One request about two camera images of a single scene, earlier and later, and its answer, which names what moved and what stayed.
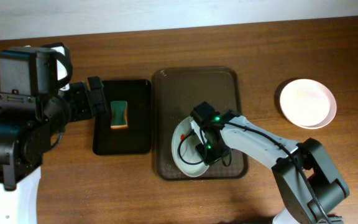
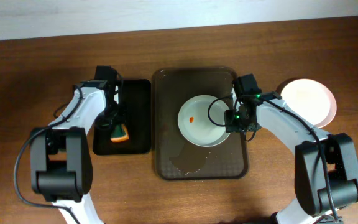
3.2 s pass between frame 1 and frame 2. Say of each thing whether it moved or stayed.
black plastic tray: stayed
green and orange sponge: moved
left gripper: moved
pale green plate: moved
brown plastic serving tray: stayed
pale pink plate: stayed
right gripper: moved
